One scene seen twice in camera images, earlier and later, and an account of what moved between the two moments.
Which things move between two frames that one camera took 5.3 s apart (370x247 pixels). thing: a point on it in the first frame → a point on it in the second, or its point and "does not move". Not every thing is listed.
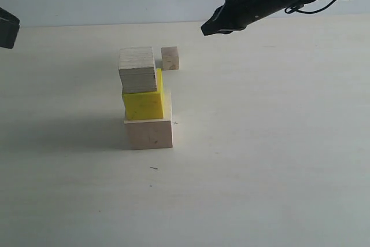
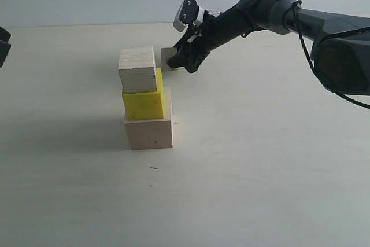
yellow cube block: (148, 105) does not move
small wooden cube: (170, 58) does not move
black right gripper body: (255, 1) → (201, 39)
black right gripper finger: (225, 19) → (178, 59)
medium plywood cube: (137, 70) does not move
